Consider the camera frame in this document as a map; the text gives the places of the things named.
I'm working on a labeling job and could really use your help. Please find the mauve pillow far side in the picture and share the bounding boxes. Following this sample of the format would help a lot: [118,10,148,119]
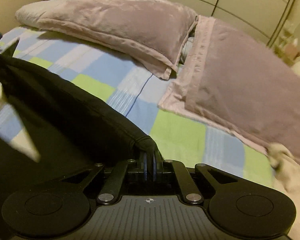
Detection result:
[15,0,198,80]

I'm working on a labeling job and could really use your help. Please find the mauve pillow near camera side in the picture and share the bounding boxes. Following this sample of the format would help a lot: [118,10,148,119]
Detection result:
[159,16,300,164]

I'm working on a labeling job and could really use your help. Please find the beige crumpled garment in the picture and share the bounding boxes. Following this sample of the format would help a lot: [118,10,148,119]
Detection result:
[267,143,300,239]

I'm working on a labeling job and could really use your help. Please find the black pants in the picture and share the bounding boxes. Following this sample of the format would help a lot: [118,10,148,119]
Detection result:
[0,32,163,240]

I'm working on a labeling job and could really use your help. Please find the checkered blue green bedsheet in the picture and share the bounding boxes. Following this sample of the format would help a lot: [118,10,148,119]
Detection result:
[0,27,274,187]

